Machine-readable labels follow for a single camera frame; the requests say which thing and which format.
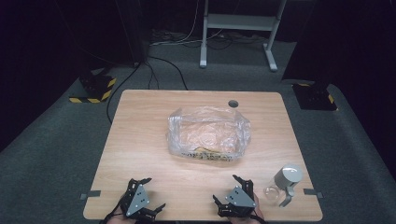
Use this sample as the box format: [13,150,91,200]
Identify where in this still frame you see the white metal stand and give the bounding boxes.
[199,0,288,73]

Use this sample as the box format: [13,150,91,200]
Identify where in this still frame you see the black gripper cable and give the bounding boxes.
[98,203,124,224]
[248,214,269,224]

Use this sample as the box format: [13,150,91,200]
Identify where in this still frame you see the clear bottle with grey cap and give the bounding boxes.
[263,164,304,208]

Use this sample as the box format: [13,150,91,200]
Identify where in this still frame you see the black yellow striped stand base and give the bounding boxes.
[68,69,118,105]
[291,81,339,112]

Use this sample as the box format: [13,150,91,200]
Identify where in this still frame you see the white floor cable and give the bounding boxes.
[148,0,226,47]

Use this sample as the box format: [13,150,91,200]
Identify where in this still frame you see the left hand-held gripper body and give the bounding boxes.
[119,178,156,222]

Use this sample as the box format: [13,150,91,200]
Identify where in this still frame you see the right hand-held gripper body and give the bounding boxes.
[218,179,258,218]

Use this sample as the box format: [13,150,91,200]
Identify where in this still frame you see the grey tape strip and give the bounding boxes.
[79,189,102,201]
[303,188,325,200]

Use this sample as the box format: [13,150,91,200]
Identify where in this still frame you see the person's left hand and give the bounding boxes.
[106,214,138,224]

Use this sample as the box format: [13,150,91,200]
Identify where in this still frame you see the long black floor cable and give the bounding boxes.
[106,61,142,124]

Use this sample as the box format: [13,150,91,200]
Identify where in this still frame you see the clear plastic bag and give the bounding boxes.
[165,105,252,163]

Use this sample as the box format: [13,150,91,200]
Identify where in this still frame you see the person's right hand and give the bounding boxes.
[227,193,265,224]

